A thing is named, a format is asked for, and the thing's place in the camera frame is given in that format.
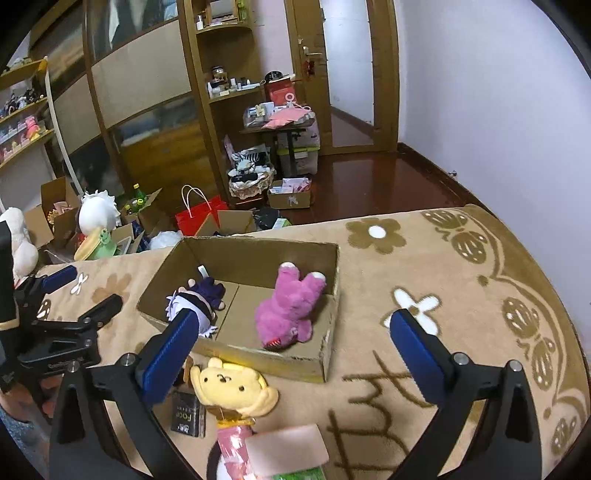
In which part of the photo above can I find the yellow plush dog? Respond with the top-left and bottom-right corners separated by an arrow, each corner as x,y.
189,355 -> 280,425

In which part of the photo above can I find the purple-haired plush doll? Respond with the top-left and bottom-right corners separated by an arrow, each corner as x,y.
165,276 -> 227,340

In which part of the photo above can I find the printed cardboard box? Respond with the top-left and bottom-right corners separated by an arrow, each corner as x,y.
136,236 -> 341,384

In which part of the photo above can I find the red paper bag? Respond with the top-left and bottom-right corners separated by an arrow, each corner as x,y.
174,185 -> 229,237

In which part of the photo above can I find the beige floral blanket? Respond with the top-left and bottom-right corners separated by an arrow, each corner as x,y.
28,205 -> 585,480

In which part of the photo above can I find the cream plush bear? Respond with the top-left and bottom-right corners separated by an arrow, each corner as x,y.
0,207 -> 40,280

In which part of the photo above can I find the white plastic bag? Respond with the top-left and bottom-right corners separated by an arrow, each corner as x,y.
150,230 -> 184,251

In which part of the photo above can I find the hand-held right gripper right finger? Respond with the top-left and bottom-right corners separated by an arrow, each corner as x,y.
389,308 -> 543,480

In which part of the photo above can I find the green frog plush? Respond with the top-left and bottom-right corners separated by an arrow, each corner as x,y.
74,227 -> 118,261

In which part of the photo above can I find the cardboard box with bottles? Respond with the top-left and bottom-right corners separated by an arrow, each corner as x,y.
117,187 -> 174,236

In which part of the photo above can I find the plain open cardboard box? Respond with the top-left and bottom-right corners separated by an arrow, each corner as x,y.
198,209 -> 257,238

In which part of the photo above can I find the small side table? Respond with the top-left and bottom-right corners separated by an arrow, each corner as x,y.
239,113 -> 319,174

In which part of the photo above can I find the wooden corner shelf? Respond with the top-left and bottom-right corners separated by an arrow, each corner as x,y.
178,0 -> 278,204

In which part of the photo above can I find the wooden door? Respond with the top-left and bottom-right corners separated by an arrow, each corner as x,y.
281,0 -> 400,155

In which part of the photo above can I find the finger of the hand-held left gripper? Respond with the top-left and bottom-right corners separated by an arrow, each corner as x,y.
28,294 -> 124,342
14,264 -> 78,305

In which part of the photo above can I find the white-haired plush doll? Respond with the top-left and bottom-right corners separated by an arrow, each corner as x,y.
78,189 -> 120,236

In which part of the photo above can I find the pink plush bear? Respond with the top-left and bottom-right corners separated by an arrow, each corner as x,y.
255,261 -> 329,354

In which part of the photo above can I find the wicker basket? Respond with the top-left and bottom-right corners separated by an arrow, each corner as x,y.
228,166 -> 278,200

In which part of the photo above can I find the small cardboard box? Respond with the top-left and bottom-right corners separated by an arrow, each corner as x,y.
267,178 -> 312,210

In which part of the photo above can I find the small black packet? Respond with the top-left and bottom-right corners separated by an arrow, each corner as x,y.
171,390 -> 207,438

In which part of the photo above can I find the wall shelf with figurines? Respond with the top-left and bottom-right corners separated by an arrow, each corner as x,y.
0,58 -> 61,169

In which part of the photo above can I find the wooden wardrobe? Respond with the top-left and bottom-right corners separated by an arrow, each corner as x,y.
28,0 -> 220,217

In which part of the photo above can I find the clear plastic storage bin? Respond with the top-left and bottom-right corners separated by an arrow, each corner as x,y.
277,120 -> 321,175

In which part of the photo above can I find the pink cloth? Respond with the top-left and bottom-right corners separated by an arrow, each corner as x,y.
262,106 -> 316,130

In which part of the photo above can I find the red gift box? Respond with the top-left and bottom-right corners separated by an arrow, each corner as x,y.
269,78 -> 296,109

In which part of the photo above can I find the open cardboard box with flowers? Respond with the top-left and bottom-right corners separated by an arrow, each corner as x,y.
23,176 -> 84,250

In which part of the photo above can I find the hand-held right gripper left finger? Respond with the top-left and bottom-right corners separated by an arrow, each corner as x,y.
48,307 -> 208,480

